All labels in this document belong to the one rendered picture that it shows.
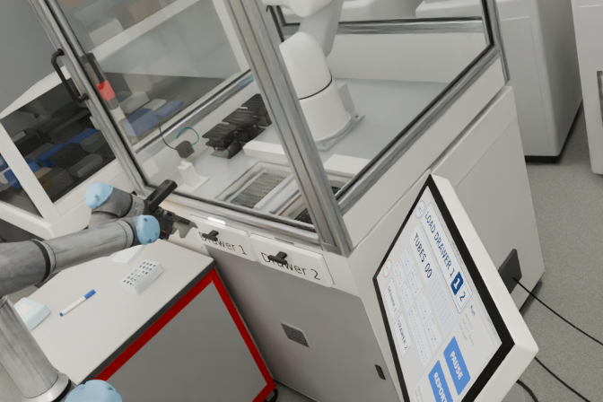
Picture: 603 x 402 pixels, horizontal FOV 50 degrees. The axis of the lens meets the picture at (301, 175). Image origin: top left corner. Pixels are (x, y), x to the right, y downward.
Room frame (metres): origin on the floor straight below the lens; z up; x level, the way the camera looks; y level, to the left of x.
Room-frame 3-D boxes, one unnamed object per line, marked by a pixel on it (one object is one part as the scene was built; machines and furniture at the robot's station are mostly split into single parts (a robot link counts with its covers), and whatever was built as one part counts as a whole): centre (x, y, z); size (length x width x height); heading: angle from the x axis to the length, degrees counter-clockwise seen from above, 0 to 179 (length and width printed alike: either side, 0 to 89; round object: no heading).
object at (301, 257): (1.52, 0.12, 0.87); 0.29 x 0.02 x 0.11; 38
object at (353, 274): (2.04, -0.09, 0.87); 1.02 x 0.95 x 0.14; 38
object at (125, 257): (2.08, 0.70, 0.77); 0.13 x 0.09 x 0.02; 141
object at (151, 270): (1.88, 0.64, 0.78); 0.12 x 0.08 x 0.04; 133
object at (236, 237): (1.77, 0.31, 0.87); 0.29 x 0.02 x 0.11; 38
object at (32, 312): (1.92, 1.08, 0.78); 0.15 x 0.10 x 0.04; 45
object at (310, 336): (2.03, -0.10, 0.40); 1.03 x 0.95 x 0.80; 38
